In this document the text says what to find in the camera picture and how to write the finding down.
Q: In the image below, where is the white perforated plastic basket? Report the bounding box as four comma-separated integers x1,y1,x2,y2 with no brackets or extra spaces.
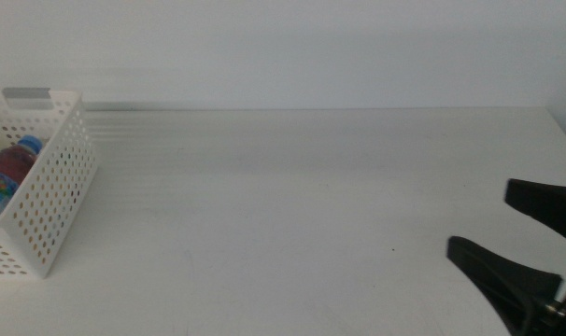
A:
0,87,98,280

